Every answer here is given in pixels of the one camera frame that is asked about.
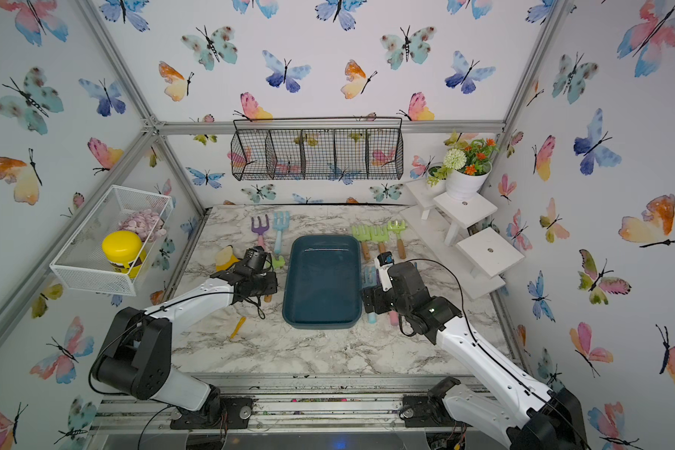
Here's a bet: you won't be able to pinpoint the white wire wall basket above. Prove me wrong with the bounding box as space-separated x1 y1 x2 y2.
50 185 174 296

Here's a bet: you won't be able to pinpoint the purple rake pink handle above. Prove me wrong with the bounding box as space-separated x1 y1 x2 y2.
250 215 270 251

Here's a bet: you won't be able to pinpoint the green fork wooden handle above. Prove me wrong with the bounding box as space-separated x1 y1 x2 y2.
369 225 390 253

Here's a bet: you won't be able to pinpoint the small white pot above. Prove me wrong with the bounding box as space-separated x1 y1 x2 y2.
427 165 447 192

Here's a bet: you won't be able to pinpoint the yellow black garden glove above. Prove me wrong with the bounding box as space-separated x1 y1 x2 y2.
215 245 239 272

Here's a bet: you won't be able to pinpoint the yellow lidded jar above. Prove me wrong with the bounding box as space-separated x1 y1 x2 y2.
101 231 146 279

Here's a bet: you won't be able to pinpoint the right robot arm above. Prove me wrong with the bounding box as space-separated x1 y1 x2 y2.
362 252 589 449

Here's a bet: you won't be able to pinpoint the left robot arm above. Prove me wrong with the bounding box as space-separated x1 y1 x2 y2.
89 246 278 429

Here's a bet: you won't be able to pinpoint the black wire wall basket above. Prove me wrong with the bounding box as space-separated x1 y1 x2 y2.
229 115 404 186

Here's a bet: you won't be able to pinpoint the white flower pot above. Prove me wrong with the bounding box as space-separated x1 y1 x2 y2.
445 171 489 201

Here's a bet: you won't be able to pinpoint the artificial flowers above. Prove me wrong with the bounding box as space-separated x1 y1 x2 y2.
441 132 498 176

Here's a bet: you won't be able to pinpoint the yellow strip on table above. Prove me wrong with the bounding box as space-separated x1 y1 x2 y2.
229 316 247 339

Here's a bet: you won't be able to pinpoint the pink items bag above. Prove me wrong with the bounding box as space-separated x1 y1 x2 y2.
118 209 167 242

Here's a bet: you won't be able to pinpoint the green rake wooden handle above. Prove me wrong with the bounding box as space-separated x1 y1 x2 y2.
387 220 407 260
352 225 371 262
264 255 286 303

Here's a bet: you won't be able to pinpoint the blue fork white handle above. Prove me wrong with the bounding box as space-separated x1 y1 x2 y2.
274 211 291 256

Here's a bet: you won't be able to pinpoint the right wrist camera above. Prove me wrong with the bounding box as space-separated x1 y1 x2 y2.
374 251 395 292

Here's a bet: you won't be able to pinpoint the dark teal storage box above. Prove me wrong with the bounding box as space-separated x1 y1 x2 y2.
282 234 363 330

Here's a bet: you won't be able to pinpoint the white stepped wooden shelf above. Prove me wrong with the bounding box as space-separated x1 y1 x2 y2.
401 180 524 299

